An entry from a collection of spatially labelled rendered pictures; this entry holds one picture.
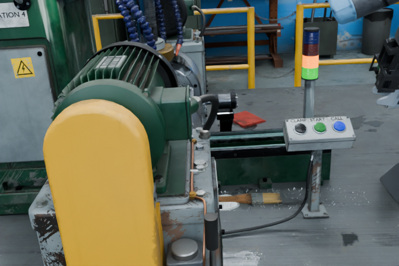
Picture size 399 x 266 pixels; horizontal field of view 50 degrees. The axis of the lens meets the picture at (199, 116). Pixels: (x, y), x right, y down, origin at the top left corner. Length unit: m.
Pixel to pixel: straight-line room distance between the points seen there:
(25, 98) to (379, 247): 0.99
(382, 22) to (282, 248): 5.38
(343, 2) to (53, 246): 0.74
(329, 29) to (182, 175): 5.45
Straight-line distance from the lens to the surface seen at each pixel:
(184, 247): 0.65
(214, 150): 1.33
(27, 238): 1.30
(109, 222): 0.58
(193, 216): 0.65
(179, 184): 0.67
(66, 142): 0.53
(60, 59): 1.17
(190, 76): 1.48
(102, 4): 4.53
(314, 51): 1.63
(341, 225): 1.24
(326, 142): 1.14
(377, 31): 6.34
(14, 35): 1.19
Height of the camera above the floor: 1.51
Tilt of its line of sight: 21 degrees down
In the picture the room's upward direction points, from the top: 3 degrees counter-clockwise
